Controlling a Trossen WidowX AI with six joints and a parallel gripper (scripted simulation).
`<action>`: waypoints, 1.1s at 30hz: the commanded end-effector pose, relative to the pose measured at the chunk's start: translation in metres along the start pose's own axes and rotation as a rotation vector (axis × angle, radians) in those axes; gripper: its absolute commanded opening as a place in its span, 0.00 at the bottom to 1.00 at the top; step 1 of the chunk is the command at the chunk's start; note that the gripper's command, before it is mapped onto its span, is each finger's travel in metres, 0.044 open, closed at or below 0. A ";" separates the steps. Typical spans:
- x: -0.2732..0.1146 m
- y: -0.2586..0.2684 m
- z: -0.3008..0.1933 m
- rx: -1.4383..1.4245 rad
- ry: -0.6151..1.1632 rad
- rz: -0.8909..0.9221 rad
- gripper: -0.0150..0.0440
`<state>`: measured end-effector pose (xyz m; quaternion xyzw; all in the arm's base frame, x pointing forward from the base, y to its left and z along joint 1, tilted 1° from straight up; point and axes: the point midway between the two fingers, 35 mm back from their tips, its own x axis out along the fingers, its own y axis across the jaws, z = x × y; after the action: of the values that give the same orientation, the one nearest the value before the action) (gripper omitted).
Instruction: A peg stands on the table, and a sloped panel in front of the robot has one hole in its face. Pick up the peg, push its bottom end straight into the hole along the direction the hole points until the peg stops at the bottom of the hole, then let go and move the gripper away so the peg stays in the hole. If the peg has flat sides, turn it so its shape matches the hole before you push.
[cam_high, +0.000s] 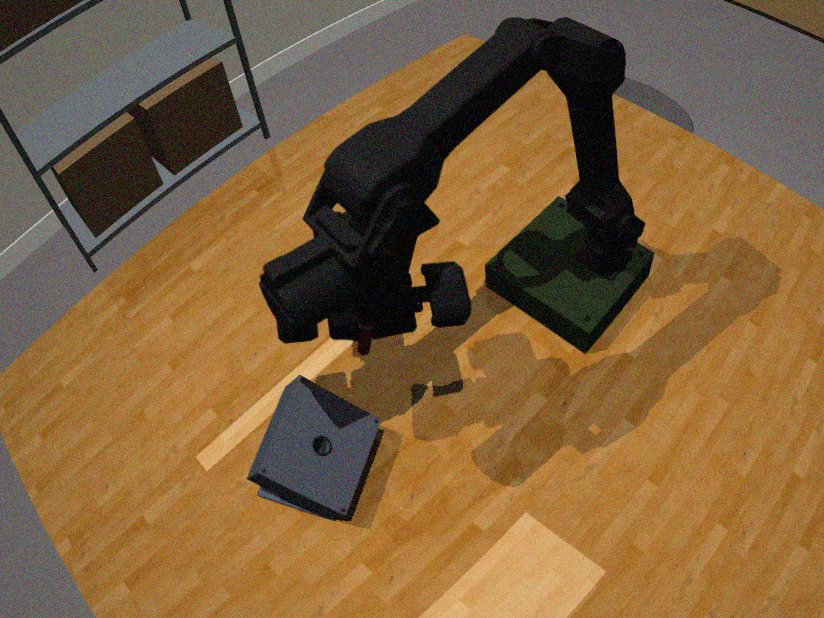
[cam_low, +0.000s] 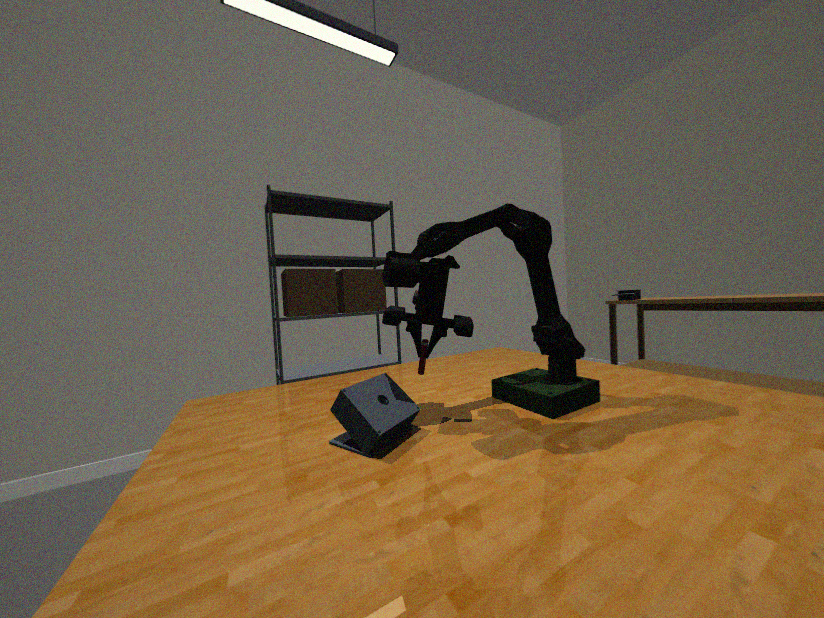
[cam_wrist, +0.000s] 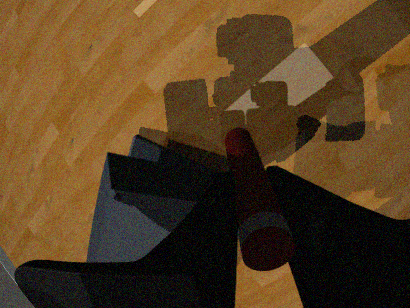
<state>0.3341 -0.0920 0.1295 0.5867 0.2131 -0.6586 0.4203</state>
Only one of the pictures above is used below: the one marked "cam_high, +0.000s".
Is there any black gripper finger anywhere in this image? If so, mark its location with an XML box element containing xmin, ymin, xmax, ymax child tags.
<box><xmin>327</xmin><ymin>318</ymin><xmax>361</xmax><ymax>341</ymax></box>
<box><xmin>372</xmin><ymin>313</ymin><xmax>417</xmax><ymax>340</ymax></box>

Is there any dark grey sloped panel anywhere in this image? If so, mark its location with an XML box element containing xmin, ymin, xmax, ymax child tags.
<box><xmin>247</xmin><ymin>375</ymin><xmax>382</xmax><ymax>521</ymax></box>

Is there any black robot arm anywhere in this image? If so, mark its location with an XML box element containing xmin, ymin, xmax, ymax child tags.
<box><xmin>259</xmin><ymin>17</ymin><xmax>646</xmax><ymax>338</ymax></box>

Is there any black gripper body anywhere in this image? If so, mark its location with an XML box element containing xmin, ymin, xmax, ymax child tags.
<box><xmin>277</xmin><ymin>261</ymin><xmax>472</xmax><ymax>344</ymax></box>

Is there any dark red cylinder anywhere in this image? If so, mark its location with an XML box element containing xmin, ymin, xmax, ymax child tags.
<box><xmin>357</xmin><ymin>323</ymin><xmax>374</xmax><ymax>356</ymax></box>

